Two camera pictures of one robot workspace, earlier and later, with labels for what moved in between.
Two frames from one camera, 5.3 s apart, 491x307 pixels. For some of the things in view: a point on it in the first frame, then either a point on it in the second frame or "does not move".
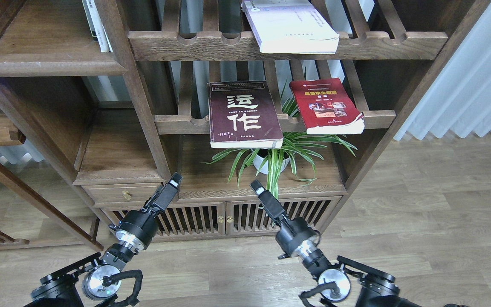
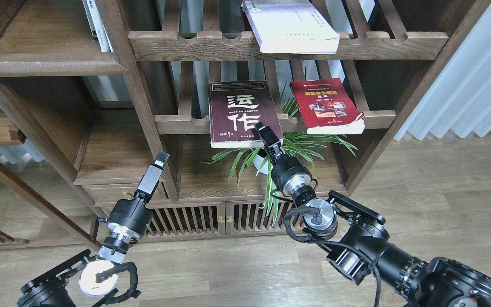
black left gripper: [136, 228] -> [130, 218]
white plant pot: [258, 160] does not move
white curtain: [478, 87] does not move
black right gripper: [296, 238] -> [289, 174]
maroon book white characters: [243, 115] does not move
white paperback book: [290, 26] does not move
